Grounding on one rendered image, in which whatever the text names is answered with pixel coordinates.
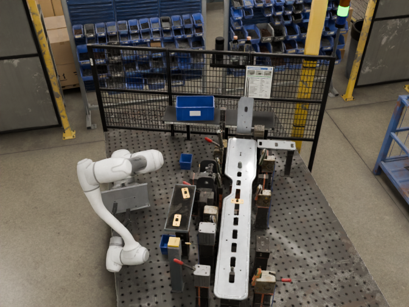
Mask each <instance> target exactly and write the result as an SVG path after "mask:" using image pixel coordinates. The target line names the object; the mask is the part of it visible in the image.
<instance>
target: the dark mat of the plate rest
mask: <svg viewBox="0 0 409 307"><path fill-rule="evenodd" d="M182 188H188V191H189V196H190V197H189V198H184V197H183V193H182ZM194 191H195V186H181V185H175V189H174V192H173V197H172V202H171V205H170V210H169V215H168V218H167V223H166V228H167V229H175V230H187V229H188V225H189V218H190V215H191V208H192V201H193V198H194ZM176 214H178V215H181V219H180V226H173V220H174V217H175V215H176Z"/></svg>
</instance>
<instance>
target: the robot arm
mask: <svg viewBox="0 0 409 307"><path fill-rule="evenodd" d="M163 163H164V160H163V155H162V153H161V152H159V151H157V150H153V149H152V150H144V151H141V152H136V153H133V154H132V153H130V152H129V151H128V150H125V149H121V150H117V151H115V152H113V154H112V156H111V158H107V159H104V160H100V161H97V162H92V160H90V159H87V158H86V159H84V160H81V161H79V162H78V165H77V175H78V178H79V182H80V185H81V187H82V189H83V192H84V193H85V195H86V196H87V198H88V200H89V202H90V204H91V206H92V207H93V209H94V211H95V212H96V213H97V214H98V216H99V217H100V218H101V219H103V220H104V221H105V222H106V223H107V224H108V225H109V226H110V227H111V228H112V229H114V231H113V233H112V238H111V239H110V246H109V249H108V251H107V258H106V267H107V270H108V271H110V272H119V271H120V269H121V268H122V265H138V264H143V263H145V262H146V261H147V260H148V258H149V251H148V250H147V249H146V248H145V247H142V246H141V245H140V244H139V243H138V242H136V241H135V240H134V239H133V237H132V235H131V233H130V232H129V231H128V230H127V229H128V227H129V225H130V223H131V220H130V208H129V209H126V214H125V221H124V222H123V223H122V224H121V223H120V222H119V221H118V220H117V217H116V214H115V213H116V212H117V204H118V203H113V209H112V213H110V212H109V211H108V210H107V209H106V208H105V206H104V205H103V202H102V198H101V193H100V185H99V184H101V183H110V182H114V186H113V187H112V188H111V189H114V188H120V187H124V186H130V185H136V184H138V183H136V182H135V177H134V175H136V174H144V173H148V172H153V171H157V170H158V169H159V168H161V167H162V165H163ZM124 243H125V245H124Z"/></svg>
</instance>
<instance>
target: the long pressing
mask: <svg viewBox="0 0 409 307"><path fill-rule="evenodd" d="M250 148H251V149H250ZM240 152H241V156H240ZM239 161H241V162H242V168H238V167H237V166H238V162H239ZM256 166H257V141H255V140H253V139H238V138H230V139H229V140H228V147H227V153H226V163H225V175H226V176H227V177H228V178H229V179H230V180H232V190H231V194H230V195H229V196H227V197H225V198H224V199H223V206H222V218H221V224H220V235H219V242H218V252H217V264H216V270H215V281H214V295H215V296H216V297H217V298H223V299H230V300H245V299H246V298H247V296H248V279H249V262H250V230H251V199H252V183H253V181H254V179H255V178H256ZM238 172H241V173H242V175H241V177H238V176H237V173H238ZM237 180H240V181H241V185H240V186H237V185H236V183H237ZM236 189H240V199H243V200H244V201H243V204H240V203H238V204H239V215H238V216H235V215H234V207H235V203H231V199H235V198H236ZM234 217H238V218H239V221H238V226H234V225H233V222H234ZM233 230H237V239H233V238H232V231H233ZM226 240H227V241H226ZM232 243H236V244H237V248H236V253H232V252H231V246H232ZM231 257H235V258H236V266H235V268H234V271H231V267H230V261H231ZM240 270H241V271H240ZM230 272H234V273H235V276H234V283H230V282H229V273H230Z"/></svg>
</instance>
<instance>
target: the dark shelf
mask: <svg viewBox="0 0 409 307"><path fill-rule="evenodd" d="M237 111H238V110H230V109H226V118H225V127H227V128H237ZM163 124H182V125H199V126H209V127H220V109H219V108H215V109H214V120H211V121H177V112H176V106H169V105H168V106H167V107H166V110H165V113H164V117H163ZM254 125H264V130H274V112H270V111H253V119H252V127H251V129H254Z"/></svg>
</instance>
